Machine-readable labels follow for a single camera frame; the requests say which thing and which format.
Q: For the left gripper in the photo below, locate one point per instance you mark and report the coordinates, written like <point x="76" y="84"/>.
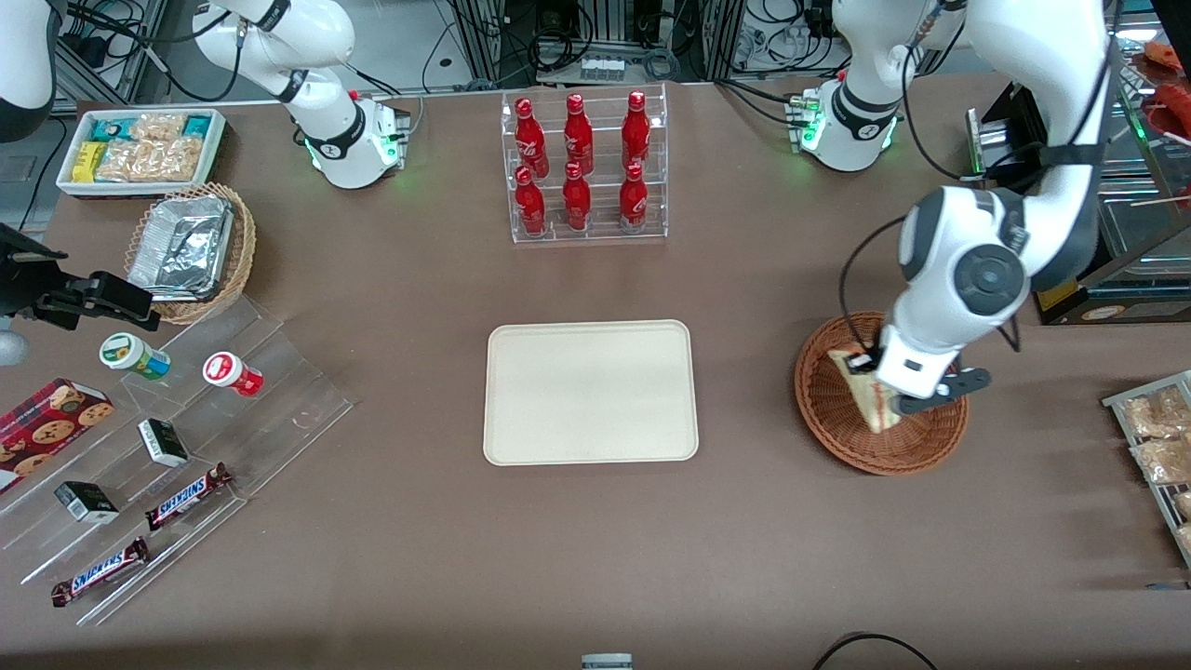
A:
<point x="868" y="361"/>

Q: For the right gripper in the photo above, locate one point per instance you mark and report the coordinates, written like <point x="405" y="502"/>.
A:
<point x="28" y="285"/>

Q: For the triangle sandwich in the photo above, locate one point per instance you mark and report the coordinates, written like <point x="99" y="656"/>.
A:
<point x="879" y="409"/>

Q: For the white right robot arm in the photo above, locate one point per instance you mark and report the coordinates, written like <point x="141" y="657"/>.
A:
<point x="340" y="140"/>

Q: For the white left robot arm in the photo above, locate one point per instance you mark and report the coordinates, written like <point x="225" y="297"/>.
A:
<point x="949" y="261"/>

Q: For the brown round wicker basket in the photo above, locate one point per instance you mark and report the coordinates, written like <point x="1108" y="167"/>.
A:
<point x="833" y="428"/>

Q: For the light wicker basket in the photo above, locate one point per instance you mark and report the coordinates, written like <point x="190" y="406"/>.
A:
<point x="244" y="242"/>

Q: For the tray of snack bags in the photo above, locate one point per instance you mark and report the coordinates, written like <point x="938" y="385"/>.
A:
<point x="1117" y="402"/>

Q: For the beige serving tray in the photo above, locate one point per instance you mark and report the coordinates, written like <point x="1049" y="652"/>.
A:
<point x="591" y="391"/>

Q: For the green lid cup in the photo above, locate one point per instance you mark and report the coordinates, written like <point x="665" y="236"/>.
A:
<point x="126" y="351"/>

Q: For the silver foil packets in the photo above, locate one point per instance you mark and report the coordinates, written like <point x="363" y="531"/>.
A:
<point x="181" y="247"/>

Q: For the white plastic snack bin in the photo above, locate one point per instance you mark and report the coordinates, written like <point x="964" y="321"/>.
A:
<point x="65" y="186"/>

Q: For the red cookie box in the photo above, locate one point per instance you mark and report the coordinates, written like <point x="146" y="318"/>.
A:
<point x="46" y="430"/>

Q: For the yellow snack pack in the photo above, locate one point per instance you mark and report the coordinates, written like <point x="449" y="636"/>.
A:
<point x="87" y="162"/>

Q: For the red lid cup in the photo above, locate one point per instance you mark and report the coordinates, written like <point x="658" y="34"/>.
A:
<point x="226" y="370"/>

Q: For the black hot food display case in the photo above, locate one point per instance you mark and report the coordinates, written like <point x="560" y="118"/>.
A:
<point x="1061" y="300"/>

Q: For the small black box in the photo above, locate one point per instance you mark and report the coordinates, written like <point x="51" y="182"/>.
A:
<point x="163" y="443"/>
<point x="86" y="502"/>

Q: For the clear bag of crackers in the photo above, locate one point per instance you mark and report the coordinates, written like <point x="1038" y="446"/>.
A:
<point x="149" y="161"/>
<point x="158" y="127"/>

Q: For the teal snack pack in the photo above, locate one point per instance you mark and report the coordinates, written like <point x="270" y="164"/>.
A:
<point x="113" y="127"/>
<point x="197" y="126"/>

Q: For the clear acrylic tiered stand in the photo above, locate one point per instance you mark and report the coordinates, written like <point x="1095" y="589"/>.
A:
<point x="279" y="372"/>

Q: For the Snickers bar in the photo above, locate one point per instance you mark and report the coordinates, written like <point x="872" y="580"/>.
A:
<point x="188" y="496"/>
<point x="100" y="571"/>

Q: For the clear bag of fried snacks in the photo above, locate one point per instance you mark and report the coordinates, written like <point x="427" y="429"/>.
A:
<point x="1185" y="540"/>
<point x="1158" y="414"/>
<point x="1184" y="504"/>
<point x="1165" y="461"/>

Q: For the steel food pan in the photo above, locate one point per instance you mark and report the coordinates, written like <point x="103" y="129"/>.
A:
<point x="1146" y="223"/>
<point x="1133" y="141"/>

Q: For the red cola bottle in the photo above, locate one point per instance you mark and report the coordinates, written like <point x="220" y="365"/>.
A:
<point x="634" y="200"/>
<point x="578" y="135"/>
<point x="636" y="130"/>
<point x="530" y="207"/>
<point x="577" y="203"/>
<point x="530" y="140"/>

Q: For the red hot food piece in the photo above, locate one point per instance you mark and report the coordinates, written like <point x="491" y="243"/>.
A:
<point x="1174" y="112"/>
<point x="1165" y="56"/>

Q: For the clear acrylic bottle rack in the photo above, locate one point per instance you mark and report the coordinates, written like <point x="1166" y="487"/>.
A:
<point x="600" y="236"/>

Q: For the white power strip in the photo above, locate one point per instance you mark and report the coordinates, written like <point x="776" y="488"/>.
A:
<point x="602" y="69"/>

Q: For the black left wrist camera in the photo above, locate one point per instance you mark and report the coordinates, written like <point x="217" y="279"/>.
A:
<point x="866" y="361"/>

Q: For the grey mount block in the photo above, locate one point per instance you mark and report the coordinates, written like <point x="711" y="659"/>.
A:
<point x="607" y="663"/>

